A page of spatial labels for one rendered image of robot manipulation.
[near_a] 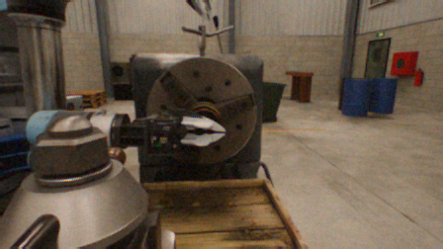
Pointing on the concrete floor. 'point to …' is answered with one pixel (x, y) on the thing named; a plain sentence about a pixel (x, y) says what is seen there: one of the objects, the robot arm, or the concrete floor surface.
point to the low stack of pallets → (91, 97)
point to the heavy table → (301, 86)
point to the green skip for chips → (272, 93)
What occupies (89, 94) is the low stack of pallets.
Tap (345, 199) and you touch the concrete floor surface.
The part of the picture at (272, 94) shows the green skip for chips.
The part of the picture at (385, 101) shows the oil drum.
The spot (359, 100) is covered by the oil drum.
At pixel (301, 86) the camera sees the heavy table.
